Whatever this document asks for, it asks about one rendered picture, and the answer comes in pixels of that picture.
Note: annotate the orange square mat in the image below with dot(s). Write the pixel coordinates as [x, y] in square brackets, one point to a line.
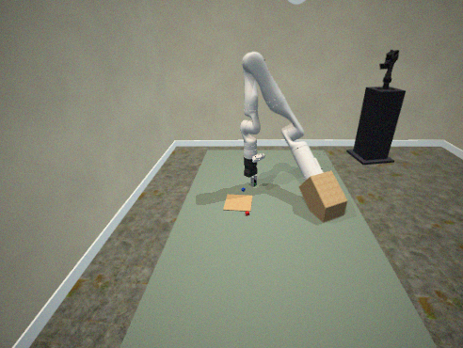
[238, 203]

